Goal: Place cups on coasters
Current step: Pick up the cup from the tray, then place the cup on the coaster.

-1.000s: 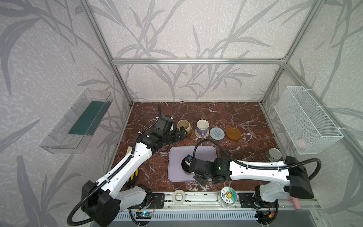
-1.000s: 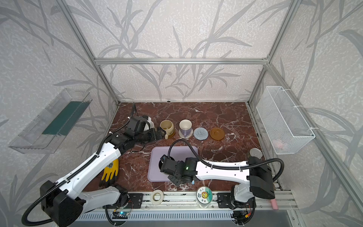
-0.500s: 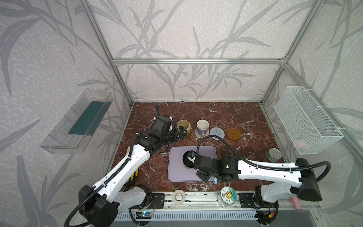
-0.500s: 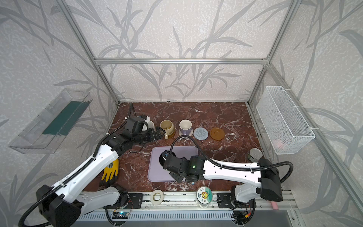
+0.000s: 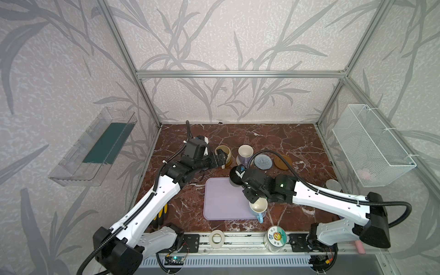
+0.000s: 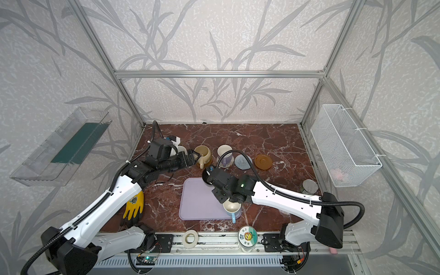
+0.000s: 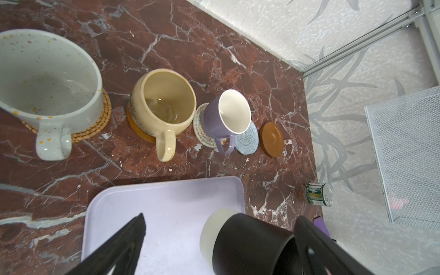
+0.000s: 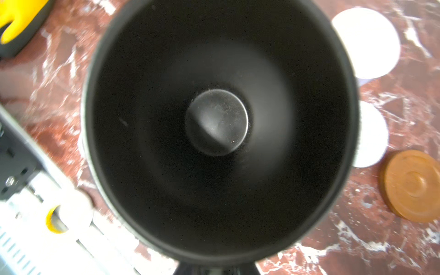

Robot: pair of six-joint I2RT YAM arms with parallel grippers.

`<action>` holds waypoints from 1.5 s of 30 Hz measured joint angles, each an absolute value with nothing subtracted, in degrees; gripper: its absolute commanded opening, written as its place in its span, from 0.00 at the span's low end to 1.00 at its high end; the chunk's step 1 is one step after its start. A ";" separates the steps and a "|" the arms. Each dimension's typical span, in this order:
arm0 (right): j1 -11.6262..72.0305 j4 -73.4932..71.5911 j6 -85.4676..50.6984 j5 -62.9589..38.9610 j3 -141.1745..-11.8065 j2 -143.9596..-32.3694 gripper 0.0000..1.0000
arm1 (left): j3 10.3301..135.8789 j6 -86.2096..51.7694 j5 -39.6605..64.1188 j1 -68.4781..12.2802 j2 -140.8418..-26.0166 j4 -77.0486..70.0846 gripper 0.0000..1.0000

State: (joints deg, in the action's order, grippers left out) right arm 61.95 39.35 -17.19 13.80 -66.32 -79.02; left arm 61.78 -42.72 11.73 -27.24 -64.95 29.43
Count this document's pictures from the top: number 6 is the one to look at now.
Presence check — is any amber brown coaster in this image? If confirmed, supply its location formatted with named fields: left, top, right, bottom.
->
left=254, top=154, right=273, bottom=171

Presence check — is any white tape roll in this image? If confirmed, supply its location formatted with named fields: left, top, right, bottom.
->
left=182, top=230, right=199, bottom=249

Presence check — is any aluminium front rail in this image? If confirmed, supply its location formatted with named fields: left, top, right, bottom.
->
left=70, top=231, right=362, bottom=257

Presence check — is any grey round coaster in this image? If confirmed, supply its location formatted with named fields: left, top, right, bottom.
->
left=234, top=155, right=253, bottom=170

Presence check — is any beige mug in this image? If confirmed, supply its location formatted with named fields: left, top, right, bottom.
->
left=195, top=145, right=213, bottom=169

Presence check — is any lavender plastic tray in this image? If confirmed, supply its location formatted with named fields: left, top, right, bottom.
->
left=179, top=178, right=232, bottom=221

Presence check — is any beige spiral woven coaster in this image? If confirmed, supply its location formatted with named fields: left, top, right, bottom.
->
left=217, top=157, right=234, bottom=168

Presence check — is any white wire mesh basket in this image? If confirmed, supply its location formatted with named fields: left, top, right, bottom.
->
left=311, top=104, right=382, bottom=187

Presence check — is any pink purple spatula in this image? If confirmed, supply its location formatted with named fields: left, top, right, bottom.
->
left=329, top=247, right=338, bottom=255

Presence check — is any pink object in basket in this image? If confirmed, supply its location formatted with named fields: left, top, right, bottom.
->
left=331, top=168, right=346, bottom=182

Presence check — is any round lidded container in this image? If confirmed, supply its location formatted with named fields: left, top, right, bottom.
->
left=238, top=226, right=258, bottom=253

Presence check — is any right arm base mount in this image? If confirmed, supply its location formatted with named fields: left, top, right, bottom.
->
left=261, top=233, right=311, bottom=253

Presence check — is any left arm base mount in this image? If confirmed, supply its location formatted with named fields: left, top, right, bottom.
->
left=129, top=234, right=174, bottom=254

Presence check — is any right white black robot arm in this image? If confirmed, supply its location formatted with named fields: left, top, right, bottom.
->
left=202, top=166, right=365, bottom=249

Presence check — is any clear plastic wall bin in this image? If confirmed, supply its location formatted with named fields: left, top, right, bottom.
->
left=10, top=107, right=112, bottom=187

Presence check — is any yellow work glove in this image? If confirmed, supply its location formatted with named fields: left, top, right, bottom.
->
left=120, top=191, right=144, bottom=228

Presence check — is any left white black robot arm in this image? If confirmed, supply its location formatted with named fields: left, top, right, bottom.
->
left=21, top=136, right=201, bottom=275

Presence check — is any white mug blue handle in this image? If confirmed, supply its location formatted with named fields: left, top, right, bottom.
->
left=222, top=200, right=242, bottom=224

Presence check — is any small clear cup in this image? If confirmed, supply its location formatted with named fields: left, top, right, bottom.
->
left=301, top=179, right=319, bottom=195

